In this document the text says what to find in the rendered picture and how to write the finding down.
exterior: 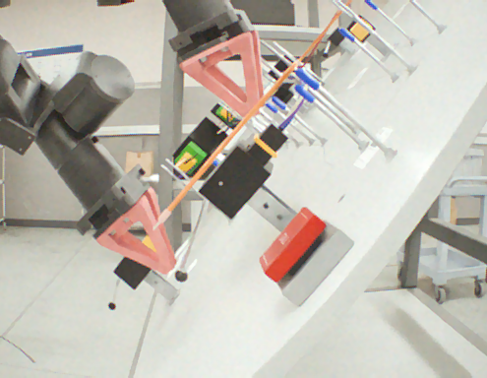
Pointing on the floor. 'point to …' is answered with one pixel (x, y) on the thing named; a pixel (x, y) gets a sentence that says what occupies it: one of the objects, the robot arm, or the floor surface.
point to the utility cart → (436, 261)
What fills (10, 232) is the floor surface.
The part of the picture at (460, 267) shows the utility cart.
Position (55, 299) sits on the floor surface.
